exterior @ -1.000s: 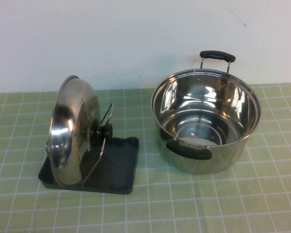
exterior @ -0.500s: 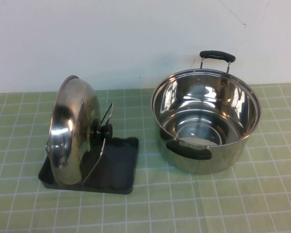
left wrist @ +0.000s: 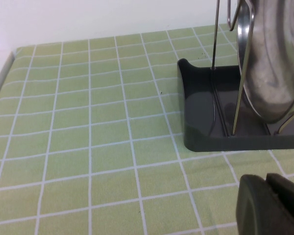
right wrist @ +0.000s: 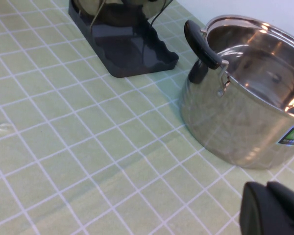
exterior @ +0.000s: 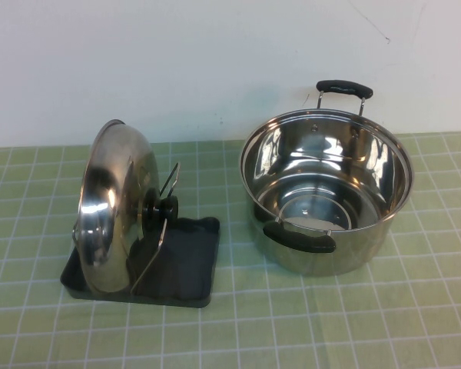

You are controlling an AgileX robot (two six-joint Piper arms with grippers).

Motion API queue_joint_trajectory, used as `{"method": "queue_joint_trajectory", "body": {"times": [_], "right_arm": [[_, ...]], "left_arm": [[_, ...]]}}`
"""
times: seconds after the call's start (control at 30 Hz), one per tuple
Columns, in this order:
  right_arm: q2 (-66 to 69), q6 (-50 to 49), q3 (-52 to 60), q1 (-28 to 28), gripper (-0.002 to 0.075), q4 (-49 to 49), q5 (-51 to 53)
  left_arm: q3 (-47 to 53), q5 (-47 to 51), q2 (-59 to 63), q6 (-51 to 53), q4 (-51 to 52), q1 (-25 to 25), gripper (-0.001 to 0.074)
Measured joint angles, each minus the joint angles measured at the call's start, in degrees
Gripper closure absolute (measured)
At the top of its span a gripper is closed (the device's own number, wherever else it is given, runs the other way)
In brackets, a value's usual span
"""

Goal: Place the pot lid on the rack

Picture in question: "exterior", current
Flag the stainless steel lid black knob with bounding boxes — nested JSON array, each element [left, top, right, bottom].
[[73, 118, 181, 297]]

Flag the green checkered tablecloth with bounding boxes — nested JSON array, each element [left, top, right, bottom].
[[0, 132, 461, 369]]

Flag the black tray wire lid rack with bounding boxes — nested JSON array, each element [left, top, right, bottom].
[[59, 161, 222, 311]]

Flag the stainless steel pot black handles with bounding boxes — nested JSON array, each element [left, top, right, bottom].
[[239, 79, 413, 277]]

